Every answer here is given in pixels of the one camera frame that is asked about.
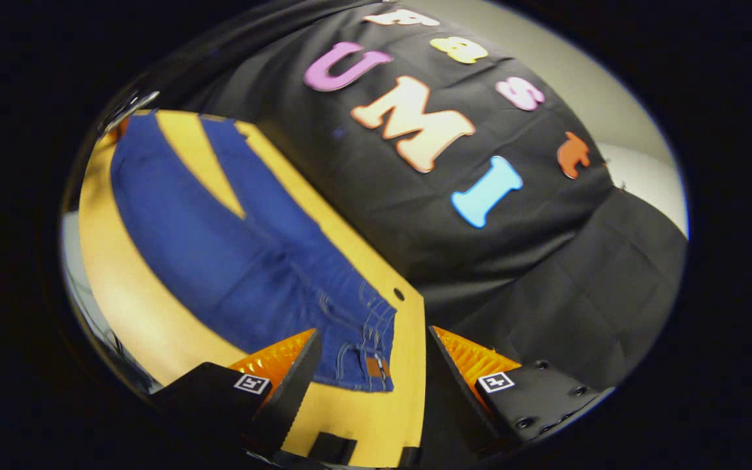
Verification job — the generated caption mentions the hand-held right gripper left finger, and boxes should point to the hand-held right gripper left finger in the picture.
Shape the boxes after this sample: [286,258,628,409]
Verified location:
[151,328,324,456]

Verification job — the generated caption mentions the blue jeans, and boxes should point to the blue jeans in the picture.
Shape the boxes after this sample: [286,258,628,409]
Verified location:
[110,112,398,394]

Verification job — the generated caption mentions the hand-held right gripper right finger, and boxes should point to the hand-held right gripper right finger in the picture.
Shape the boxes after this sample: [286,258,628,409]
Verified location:
[426,325,615,456]

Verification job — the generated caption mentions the black backdrop cloth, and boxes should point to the black backdrop cloth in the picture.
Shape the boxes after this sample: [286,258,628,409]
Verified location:
[174,0,689,458]

